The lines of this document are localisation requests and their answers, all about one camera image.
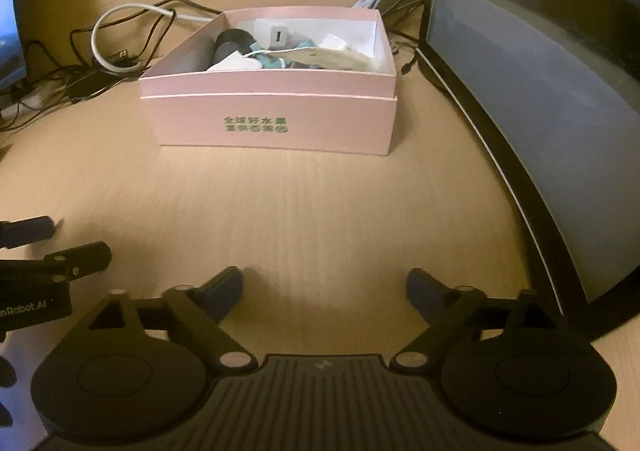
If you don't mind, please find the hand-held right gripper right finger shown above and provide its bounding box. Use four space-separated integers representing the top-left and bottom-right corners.
390 268 557 371

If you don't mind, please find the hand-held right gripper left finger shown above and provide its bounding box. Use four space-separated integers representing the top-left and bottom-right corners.
87 266 256 371

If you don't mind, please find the white power strip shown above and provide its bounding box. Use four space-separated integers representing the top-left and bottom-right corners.
0 81 57 120

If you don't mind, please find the curved black-framed monitor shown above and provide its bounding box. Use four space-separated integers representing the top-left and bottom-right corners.
418 0 640 348

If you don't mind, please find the teal plastic object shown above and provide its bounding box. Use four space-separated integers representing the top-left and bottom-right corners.
247 42 314 70

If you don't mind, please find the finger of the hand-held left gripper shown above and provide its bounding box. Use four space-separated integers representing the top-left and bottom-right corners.
0 241 112 282
0 215 55 251

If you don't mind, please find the pink cardboard box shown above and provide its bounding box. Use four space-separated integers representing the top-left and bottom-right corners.
138 6 400 157

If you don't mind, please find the white looped cable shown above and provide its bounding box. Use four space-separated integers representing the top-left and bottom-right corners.
91 4 222 77

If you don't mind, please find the thin black cable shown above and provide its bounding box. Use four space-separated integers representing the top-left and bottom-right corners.
70 0 227 66
20 26 151 102

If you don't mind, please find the small white plug box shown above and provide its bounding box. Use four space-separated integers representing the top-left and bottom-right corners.
253 19 294 52

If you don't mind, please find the black round scoop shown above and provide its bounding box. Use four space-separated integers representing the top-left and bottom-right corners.
213 29 256 68

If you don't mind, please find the flat computer monitor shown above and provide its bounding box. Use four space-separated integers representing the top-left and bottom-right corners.
0 0 29 92

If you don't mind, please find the black power adapter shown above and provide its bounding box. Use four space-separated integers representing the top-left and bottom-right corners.
67 66 127 102

